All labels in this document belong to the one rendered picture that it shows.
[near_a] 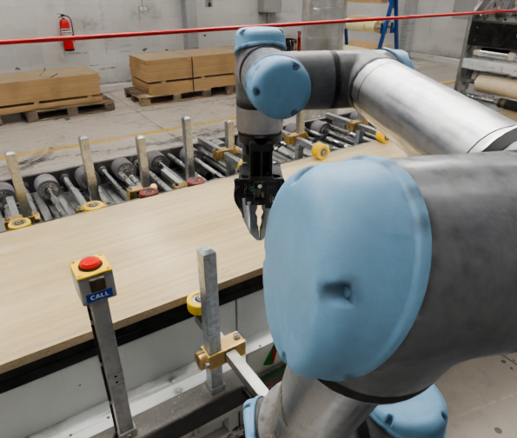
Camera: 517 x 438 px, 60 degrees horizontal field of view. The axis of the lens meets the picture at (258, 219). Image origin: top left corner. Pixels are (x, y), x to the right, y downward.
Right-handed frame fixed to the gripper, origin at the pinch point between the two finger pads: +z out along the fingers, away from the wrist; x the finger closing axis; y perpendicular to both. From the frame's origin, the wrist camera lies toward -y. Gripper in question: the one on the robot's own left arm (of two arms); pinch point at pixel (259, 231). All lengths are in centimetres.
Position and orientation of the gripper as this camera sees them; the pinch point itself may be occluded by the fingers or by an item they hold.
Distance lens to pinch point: 83.1
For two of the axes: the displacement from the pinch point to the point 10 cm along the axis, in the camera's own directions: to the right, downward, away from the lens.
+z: 0.0, 8.8, 4.8
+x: 10.0, -0.2, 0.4
